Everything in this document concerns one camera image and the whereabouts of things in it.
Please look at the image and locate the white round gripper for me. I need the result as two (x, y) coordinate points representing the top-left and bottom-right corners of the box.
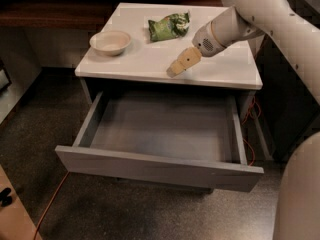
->
(167, 22), (225, 77)

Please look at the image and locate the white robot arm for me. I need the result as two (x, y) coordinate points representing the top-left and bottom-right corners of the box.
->
(167, 0), (320, 240)

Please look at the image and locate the orange power cable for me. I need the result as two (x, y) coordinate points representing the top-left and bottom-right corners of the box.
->
(32, 0), (320, 240)

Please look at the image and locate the brown cardboard box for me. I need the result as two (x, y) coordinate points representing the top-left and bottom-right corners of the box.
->
(0, 165), (42, 240)

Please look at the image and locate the green jalapeno chip bag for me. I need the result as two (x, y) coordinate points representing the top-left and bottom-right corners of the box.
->
(148, 12), (190, 42)

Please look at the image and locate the white ceramic bowl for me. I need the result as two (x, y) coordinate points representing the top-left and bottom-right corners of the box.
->
(89, 30), (131, 56)

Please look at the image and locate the dark wooden shelf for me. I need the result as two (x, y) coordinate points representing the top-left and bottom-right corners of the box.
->
(0, 0), (223, 30)

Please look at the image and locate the grey top drawer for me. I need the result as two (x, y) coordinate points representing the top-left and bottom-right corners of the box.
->
(56, 91), (264, 192)

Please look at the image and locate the black object on cardboard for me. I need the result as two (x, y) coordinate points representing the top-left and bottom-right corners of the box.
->
(0, 188), (12, 207)

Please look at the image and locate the grey drawer cabinet white top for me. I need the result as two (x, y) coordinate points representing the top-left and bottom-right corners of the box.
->
(74, 2), (264, 195)

